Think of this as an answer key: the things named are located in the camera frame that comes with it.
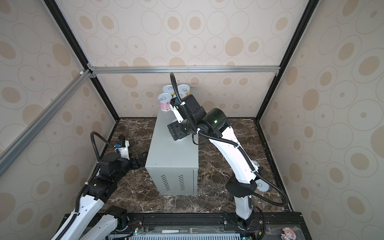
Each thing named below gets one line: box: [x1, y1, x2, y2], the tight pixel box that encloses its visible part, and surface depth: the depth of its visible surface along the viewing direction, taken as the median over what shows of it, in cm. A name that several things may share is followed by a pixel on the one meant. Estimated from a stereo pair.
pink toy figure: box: [280, 227, 297, 240], surface depth 70 cm
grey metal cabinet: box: [145, 110, 199, 196], surface depth 63 cm
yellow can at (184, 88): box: [177, 84, 191, 96], surface depth 81 cm
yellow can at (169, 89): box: [162, 85, 176, 96], surface depth 81 cm
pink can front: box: [157, 93, 173, 112], surface depth 76 cm
